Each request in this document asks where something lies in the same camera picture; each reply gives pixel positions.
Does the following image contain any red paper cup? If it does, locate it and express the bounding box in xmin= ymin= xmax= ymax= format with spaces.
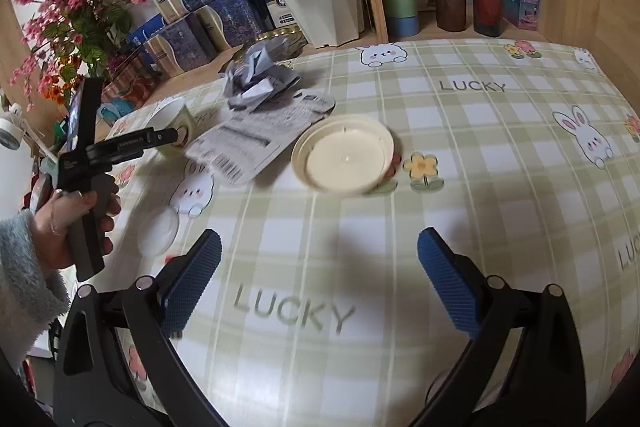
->
xmin=472 ymin=0 xmax=505 ymax=38

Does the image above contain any printed white wrapper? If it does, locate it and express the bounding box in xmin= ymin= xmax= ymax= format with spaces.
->
xmin=184 ymin=93 xmax=336 ymax=186

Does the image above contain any blue tissue pack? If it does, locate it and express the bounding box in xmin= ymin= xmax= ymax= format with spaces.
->
xmin=127 ymin=14 xmax=168 ymax=50

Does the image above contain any person's left forearm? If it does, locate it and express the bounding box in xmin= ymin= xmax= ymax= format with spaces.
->
xmin=0 ymin=212 xmax=71 ymax=375

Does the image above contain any gold foil tray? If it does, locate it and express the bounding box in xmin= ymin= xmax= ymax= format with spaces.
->
xmin=250 ymin=27 xmax=308 ymax=58

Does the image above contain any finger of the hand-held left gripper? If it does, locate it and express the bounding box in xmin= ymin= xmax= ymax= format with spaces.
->
xmin=99 ymin=128 xmax=181 ymax=164

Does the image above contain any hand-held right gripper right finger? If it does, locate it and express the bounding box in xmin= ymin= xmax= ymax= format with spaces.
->
xmin=412 ymin=227 xmax=588 ymax=427

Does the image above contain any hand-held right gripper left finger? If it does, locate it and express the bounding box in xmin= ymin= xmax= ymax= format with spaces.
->
xmin=52 ymin=228 xmax=231 ymax=427

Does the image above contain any checked tablecloth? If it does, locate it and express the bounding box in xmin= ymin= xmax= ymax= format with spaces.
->
xmin=100 ymin=38 xmax=640 ymax=427

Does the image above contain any brown cup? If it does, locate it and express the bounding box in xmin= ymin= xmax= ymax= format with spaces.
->
xmin=434 ymin=0 xmax=468 ymax=32

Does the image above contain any crumpled grey paper ball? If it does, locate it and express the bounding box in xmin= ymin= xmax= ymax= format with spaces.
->
xmin=220 ymin=41 xmax=301 ymax=112

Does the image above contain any person's left hand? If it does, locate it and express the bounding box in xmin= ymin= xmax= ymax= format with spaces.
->
xmin=32 ymin=192 xmax=123 ymax=269

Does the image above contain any purple small box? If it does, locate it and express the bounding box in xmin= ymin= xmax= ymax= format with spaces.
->
xmin=502 ymin=0 xmax=542 ymax=32

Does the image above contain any teal packet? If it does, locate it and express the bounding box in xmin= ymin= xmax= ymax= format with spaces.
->
xmin=100 ymin=99 xmax=133 ymax=128

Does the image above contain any green yogurt paper cup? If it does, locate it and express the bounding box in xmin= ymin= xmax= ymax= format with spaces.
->
xmin=145 ymin=97 xmax=196 ymax=148

